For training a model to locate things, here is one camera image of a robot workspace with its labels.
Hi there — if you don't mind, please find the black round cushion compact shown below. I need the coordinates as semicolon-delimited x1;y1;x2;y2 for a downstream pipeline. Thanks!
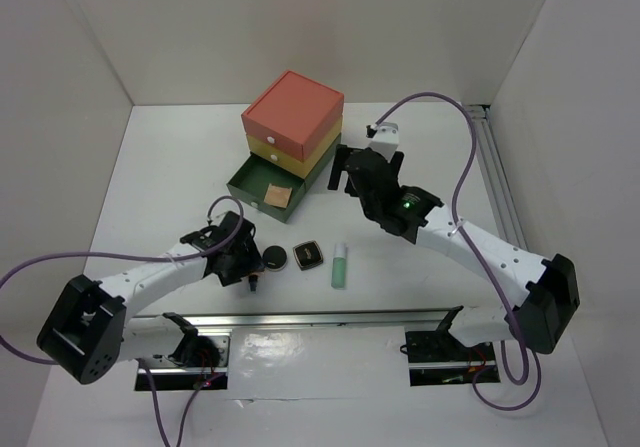
262;245;288;272

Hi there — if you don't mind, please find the red top drawer unit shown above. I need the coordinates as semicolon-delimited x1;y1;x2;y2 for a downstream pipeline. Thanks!
241;70;344;161

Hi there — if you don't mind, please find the black square gold compact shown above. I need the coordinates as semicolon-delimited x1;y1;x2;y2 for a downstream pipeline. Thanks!
293;240;324;271

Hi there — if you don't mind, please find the yellow drawer unit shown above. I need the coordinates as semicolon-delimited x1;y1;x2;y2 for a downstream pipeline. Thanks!
245;116;345;179

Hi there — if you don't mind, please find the front aluminium rail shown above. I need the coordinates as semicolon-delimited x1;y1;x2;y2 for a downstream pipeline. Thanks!
124;308;466;331

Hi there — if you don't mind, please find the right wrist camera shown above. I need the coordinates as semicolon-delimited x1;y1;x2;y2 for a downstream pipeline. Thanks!
366;122;399;161

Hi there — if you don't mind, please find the mint green bottle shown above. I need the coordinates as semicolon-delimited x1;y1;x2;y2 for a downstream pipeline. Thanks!
331;242;348;290

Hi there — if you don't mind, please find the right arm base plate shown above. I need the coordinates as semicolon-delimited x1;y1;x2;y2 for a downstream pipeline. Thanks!
399;330;500;387

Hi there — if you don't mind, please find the aluminium table rail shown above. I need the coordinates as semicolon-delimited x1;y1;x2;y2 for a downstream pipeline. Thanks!
463;104;551;322

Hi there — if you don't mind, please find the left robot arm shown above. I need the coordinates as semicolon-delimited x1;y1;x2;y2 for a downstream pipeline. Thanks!
37;212;264;385

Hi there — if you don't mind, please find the beige foundation bottle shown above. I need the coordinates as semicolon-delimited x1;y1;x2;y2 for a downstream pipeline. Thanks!
248;273;261;293

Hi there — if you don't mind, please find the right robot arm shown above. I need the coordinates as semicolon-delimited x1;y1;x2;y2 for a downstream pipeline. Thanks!
328;145;580;359

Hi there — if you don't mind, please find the green bottom drawer unit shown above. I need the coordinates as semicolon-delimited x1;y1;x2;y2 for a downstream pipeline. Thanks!
227;134;341;223

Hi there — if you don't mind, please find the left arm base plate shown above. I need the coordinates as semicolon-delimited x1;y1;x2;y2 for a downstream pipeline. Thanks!
144;330;231;392

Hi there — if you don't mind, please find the beige square palette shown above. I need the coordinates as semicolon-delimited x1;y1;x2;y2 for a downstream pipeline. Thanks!
264;184;293;209

